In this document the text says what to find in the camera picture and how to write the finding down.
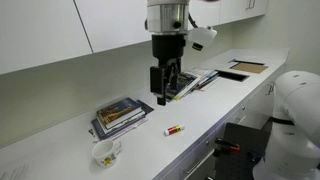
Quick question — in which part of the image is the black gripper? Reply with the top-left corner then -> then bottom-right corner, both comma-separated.
149,33 -> 187,107

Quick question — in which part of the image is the white cup with yellow print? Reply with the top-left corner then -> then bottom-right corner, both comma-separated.
91,138 -> 123,169

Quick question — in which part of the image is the book with dark glossy cover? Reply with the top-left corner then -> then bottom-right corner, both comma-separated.
165,71 -> 198,102

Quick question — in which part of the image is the magazines pile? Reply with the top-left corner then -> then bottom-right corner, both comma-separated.
173,68 -> 211,101

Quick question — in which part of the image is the stack of books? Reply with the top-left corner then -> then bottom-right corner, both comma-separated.
90,99 -> 155,141

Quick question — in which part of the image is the colourful magazine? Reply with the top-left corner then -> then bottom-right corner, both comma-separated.
194,69 -> 222,92

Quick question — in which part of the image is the glue stick with coloured label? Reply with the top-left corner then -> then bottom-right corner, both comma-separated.
163,124 -> 186,137

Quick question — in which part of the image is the thick book with white pages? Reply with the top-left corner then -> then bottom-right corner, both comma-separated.
98,110 -> 148,135

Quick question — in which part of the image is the book with brown blue cover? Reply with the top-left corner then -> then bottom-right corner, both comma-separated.
96,97 -> 143,130

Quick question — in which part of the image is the brown cardboard sheet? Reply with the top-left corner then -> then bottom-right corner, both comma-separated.
229,62 -> 270,75

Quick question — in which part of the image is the white base cabinet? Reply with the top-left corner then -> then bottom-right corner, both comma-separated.
154,64 -> 288,180

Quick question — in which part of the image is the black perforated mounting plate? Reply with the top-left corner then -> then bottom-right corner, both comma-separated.
211,122 -> 272,180

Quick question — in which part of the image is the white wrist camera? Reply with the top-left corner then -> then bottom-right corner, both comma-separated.
186,25 -> 218,52

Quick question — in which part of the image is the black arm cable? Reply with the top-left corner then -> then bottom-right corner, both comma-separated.
187,12 -> 200,30

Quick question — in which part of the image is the short metal drawer handle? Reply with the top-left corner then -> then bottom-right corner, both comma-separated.
235,114 -> 248,125

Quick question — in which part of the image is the long metal drawer handle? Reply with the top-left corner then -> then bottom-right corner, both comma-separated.
182,148 -> 215,175

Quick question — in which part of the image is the black clamp with orange handle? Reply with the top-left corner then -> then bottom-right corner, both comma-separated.
214,137 -> 241,155

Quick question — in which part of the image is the white wall cabinet door with handle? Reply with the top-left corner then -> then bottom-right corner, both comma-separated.
219,0 -> 270,25

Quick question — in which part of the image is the metal base cabinet door handle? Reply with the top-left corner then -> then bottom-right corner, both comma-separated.
265,80 -> 276,97

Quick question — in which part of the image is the metal wall cabinet handle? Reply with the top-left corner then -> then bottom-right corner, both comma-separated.
245,0 -> 257,11

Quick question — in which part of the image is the wide white wall cabinet door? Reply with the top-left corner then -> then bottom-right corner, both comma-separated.
0,0 -> 93,76

